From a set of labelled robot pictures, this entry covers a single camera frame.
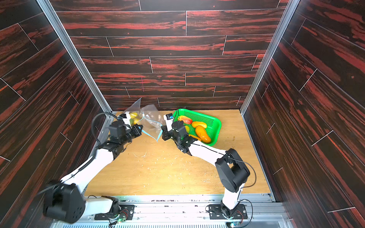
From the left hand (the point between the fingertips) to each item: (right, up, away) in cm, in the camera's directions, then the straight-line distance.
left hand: (144, 125), depth 83 cm
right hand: (+12, 0, +3) cm, 13 cm away
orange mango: (+37, -7, +16) cm, 41 cm away
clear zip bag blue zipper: (-18, +13, +35) cm, 42 cm away
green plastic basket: (+46, 0, +25) cm, 52 cm away
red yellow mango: (+25, +5, +28) cm, 38 cm away
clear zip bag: (+2, +3, +12) cm, 12 cm away
